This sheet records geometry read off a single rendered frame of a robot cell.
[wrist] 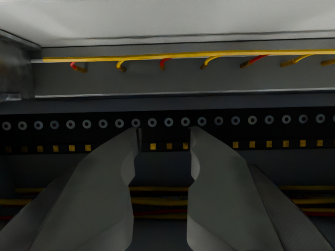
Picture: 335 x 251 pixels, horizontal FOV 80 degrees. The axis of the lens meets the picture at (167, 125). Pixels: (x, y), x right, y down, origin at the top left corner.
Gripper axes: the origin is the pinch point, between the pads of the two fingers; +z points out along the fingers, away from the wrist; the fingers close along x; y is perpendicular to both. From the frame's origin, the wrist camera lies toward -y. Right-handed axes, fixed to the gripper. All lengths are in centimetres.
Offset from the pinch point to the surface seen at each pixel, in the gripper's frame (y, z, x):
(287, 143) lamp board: 7.6, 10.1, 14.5
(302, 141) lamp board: 7.5, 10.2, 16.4
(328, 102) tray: 3.0, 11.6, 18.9
